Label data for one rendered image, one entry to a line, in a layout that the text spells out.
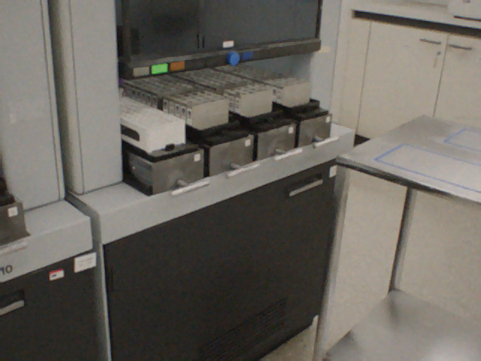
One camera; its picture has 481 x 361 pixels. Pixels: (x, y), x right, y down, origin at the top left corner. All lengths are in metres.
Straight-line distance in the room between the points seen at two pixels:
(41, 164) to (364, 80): 2.74
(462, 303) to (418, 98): 1.50
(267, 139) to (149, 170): 0.34
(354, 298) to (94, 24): 1.47
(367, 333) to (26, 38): 1.09
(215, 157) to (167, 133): 0.13
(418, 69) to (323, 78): 1.82
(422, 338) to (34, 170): 1.06
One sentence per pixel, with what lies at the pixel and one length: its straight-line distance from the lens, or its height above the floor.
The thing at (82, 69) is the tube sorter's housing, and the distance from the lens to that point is 1.07.
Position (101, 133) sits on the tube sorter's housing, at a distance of 1.12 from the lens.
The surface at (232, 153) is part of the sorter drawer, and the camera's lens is 1.24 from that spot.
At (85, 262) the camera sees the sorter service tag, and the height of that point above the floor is 0.64.
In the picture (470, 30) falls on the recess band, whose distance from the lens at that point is 3.26.
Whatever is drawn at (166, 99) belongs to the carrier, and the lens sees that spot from 1.30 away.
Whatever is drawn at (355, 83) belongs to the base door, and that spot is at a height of 0.42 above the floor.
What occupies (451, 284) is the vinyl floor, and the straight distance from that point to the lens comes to 2.36.
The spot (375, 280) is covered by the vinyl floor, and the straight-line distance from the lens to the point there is 2.27.
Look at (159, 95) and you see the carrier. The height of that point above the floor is 0.87.
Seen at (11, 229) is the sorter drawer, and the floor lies 0.76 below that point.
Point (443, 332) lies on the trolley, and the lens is 1.61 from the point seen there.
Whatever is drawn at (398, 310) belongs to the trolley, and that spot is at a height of 0.28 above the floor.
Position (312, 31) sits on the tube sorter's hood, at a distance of 1.48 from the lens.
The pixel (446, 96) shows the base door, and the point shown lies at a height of 0.47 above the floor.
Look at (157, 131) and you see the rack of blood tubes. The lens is 1.13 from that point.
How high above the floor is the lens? 1.23
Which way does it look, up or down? 24 degrees down
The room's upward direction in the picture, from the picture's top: 3 degrees clockwise
